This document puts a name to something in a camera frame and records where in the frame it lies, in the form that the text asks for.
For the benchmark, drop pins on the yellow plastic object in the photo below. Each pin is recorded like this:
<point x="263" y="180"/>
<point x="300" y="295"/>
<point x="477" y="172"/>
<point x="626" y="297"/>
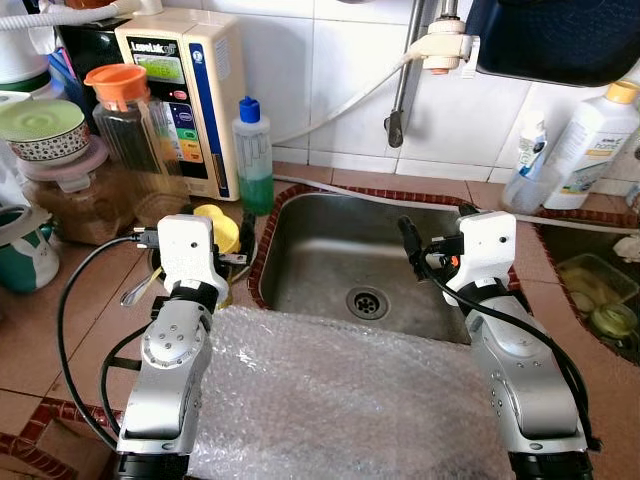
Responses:
<point x="218" y="228"/>

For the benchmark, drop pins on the green soap bottle blue cap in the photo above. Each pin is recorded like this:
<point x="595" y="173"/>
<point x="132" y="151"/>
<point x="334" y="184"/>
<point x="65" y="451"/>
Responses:
<point x="254" y="160"/>

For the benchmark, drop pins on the clear glass food container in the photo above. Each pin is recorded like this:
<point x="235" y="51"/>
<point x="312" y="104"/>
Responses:
<point x="590" y="275"/>

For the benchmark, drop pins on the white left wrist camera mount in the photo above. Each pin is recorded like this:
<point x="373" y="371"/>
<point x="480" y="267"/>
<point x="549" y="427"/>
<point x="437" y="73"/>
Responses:
<point x="185" y="250"/>

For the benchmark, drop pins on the brown jar pink lid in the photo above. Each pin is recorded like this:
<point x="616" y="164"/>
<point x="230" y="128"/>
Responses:
<point x="80" y="200"/>

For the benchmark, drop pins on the clear jar orange lid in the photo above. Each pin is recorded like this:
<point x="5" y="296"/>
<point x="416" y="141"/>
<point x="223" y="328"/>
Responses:
<point x="130" y="130"/>

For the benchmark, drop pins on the white teal ceramic mug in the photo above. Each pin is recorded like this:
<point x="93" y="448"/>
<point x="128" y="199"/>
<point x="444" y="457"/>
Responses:
<point x="22" y="255"/>

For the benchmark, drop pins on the metal faucet pipe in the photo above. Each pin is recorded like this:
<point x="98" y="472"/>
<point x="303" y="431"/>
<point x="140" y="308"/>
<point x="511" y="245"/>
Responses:
<point x="405" y="90"/>

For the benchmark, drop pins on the clear plastic cup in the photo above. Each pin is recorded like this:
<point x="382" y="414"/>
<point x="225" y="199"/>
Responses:
<point x="525" y="195"/>

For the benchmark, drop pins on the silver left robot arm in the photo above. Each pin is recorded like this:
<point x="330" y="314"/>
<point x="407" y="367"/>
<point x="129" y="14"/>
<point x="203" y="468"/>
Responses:
<point x="165" y="380"/>

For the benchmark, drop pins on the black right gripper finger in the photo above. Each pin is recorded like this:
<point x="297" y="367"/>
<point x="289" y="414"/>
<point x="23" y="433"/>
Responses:
<point x="410" y="242"/>

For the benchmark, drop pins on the beige water ionizer appliance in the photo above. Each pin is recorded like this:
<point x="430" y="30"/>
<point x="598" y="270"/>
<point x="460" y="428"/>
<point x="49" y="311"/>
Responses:
<point x="222" y="100"/>

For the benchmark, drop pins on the white plastic canister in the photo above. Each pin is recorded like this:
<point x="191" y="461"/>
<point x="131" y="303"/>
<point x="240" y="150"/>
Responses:
<point x="20" y="55"/>

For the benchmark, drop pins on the clear bubble wrap sheet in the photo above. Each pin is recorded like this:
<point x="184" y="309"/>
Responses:
<point x="340" y="400"/>

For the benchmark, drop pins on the stainless steel sink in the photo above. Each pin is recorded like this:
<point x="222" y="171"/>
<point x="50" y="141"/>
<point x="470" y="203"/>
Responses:
<point x="330" y="250"/>
<point x="585" y="330"/>

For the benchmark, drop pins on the white bottle yellow cap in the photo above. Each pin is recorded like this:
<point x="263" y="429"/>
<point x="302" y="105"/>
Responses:
<point x="590" y="140"/>

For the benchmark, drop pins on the small white bottle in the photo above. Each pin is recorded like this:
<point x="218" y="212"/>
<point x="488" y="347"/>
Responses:
<point x="532" y="140"/>

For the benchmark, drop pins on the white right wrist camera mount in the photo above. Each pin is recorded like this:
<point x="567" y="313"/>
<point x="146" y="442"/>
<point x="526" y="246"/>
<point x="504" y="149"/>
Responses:
<point x="482" y="250"/>

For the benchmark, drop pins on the dark blue plastic basin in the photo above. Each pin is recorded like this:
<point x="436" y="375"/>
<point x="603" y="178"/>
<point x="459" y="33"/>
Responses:
<point x="560" y="40"/>

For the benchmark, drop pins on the round green lid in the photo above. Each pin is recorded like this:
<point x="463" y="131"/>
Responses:
<point x="614" y="320"/>

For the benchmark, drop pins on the green patterned ceramic bowl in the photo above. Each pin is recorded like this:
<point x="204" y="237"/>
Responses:
<point x="40" y="125"/>

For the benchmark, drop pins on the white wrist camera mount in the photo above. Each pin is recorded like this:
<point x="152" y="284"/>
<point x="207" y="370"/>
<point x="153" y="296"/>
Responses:
<point x="185" y="250"/>
<point x="482" y="250"/>

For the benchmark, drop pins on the white round sink plug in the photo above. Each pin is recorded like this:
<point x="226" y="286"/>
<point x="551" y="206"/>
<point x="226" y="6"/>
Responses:
<point x="630" y="248"/>

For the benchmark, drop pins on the white faucet diverter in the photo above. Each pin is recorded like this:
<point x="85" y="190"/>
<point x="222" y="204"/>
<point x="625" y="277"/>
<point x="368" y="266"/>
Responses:
<point x="445" y="45"/>

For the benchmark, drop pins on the round metal sink drain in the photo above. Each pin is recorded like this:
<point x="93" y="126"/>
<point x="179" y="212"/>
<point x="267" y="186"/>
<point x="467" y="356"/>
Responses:
<point x="367" y="303"/>

